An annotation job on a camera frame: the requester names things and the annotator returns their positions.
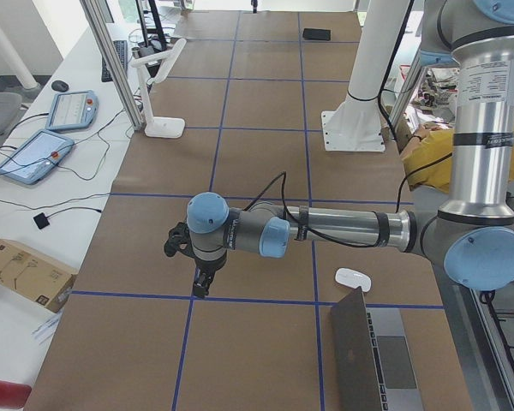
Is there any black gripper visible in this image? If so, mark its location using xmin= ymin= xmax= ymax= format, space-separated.
xmin=192 ymin=258 xmax=226 ymax=298

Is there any grey laptop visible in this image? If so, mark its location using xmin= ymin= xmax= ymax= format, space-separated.
xmin=331 ymin=287 xmax=424 ymax=411

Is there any black mouse pad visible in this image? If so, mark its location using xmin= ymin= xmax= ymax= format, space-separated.
xmin=302 ymin=27 xmax=331 ymax=41

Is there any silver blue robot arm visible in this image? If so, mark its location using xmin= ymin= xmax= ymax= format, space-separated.
xmin=181 ymin=1 xmax=514 ymax=298

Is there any white computer mouse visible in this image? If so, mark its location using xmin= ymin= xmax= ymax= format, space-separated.
xmin=335 ymin=268 xmax=372 ymax=292

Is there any dark grey mouse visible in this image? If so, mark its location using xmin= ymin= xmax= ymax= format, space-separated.
xmin=51 ymin=80 xmax=69 ymax=92

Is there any small black square device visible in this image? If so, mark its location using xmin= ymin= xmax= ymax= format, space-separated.
xmin=33 ymin=212 xmax=50 ymax=229

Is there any cardboard box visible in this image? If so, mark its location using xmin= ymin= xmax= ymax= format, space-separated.
xmin=0 ymin=239 xmax=78 ymax=313

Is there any lower blue teach pendant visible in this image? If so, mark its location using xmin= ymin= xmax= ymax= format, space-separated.
xmin=0 ymin=129 xmax=75 ymax=185

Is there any blue teach pendant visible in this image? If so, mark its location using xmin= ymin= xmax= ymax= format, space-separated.
xmin=45 ymin=90 xmax=99 ymax=132
xmin=0 ymin=129 xmax=75 ymax=185

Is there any upper blue teach pendant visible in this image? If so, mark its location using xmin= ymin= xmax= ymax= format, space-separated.
xmin=45 ymin=90 xmax=99 ymax=132

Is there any black keyboard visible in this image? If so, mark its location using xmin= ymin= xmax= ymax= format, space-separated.
xmin=100 ymin=39 xmax=129 ymax=82

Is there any person in yellow shirt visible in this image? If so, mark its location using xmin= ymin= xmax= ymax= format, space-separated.
xmin=401 ymin=128 xmax=514 ymax=194

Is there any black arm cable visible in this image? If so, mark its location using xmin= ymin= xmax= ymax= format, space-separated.
xmin=244 ymin=171 xmax=455 ymax=248

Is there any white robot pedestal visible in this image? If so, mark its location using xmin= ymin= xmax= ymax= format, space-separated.
xmin=321 ymin=0 xmax=413 ymax=152

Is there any aluminium frame post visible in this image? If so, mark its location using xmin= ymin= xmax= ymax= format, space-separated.
xmin=80 ymin=0 xmax=143 ymax=131

